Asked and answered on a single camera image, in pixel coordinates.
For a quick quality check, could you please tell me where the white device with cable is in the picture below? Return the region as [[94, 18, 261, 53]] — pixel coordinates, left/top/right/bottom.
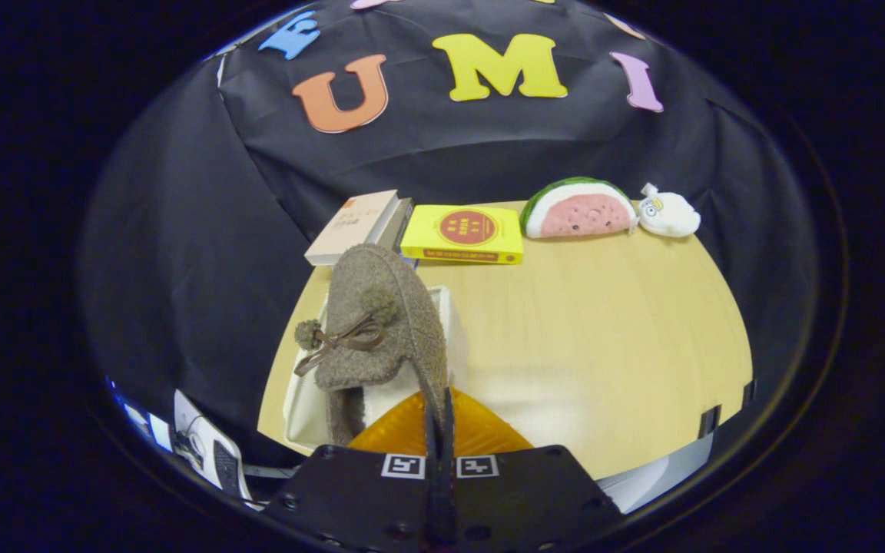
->
[[172, 389, 259, 508]]

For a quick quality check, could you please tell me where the watermelon slice plush toy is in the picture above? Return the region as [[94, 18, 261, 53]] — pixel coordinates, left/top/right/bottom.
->
[[520, 177, 638, 240]]

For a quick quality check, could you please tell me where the white plush toy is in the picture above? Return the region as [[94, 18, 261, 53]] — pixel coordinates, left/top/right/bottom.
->
[[637, 183, 701, 238]]

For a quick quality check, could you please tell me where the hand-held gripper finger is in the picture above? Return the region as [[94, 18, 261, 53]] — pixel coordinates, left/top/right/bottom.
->
[[262, 388, 443, 553], [442, 388, 628, 553]]

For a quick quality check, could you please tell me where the yellow book with red circle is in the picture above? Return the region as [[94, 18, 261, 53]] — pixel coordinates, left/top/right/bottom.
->
[[400, 204, 525, 266]]

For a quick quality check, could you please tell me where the grey book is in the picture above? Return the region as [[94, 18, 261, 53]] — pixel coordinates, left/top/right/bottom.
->
[[377, 197, 414, 254]]

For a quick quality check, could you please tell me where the black backdrop cloth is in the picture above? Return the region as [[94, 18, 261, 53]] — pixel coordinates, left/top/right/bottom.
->
[[81, 0, 820, 469]]

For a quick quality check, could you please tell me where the beige paperback book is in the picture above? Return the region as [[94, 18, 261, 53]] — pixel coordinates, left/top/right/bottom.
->
[[304, 190, 399, 267]]

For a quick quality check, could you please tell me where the brown fuzzy shoe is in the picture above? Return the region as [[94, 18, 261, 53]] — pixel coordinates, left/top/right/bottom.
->
[[293, 244, 451, 448]]

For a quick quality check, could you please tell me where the white fabric storage box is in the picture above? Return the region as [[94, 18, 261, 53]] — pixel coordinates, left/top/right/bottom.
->
[[283, 286, 468, 455]]

